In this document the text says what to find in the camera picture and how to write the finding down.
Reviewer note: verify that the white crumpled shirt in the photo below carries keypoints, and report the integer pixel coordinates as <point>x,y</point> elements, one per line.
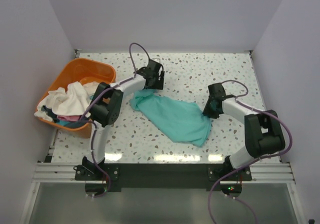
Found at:
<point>72,101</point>

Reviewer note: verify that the dark blue shirt in basket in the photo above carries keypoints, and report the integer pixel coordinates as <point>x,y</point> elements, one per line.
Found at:
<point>49,113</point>

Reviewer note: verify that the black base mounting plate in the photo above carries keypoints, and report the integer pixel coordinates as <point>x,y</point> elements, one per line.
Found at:
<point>118,176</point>

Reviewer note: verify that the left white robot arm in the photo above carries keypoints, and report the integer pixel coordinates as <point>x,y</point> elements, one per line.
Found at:
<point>105,109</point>

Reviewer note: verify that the pink shirt in basket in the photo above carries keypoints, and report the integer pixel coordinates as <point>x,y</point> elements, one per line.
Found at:
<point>69,118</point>

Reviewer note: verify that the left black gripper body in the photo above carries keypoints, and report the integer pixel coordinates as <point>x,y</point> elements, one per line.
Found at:
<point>157,83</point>

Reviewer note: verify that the orange plastic laundry basket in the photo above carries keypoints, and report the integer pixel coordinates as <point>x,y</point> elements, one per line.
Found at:
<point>85,71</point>

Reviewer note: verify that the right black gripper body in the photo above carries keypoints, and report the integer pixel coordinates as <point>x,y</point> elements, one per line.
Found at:
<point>208,110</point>

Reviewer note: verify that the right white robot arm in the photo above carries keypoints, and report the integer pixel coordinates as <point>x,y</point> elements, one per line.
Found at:
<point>263,134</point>

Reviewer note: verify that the teal t shirt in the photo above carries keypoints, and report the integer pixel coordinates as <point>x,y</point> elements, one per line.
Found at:
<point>180,121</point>

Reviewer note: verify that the aluminium frame rail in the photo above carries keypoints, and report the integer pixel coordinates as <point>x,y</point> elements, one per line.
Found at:
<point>261,173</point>

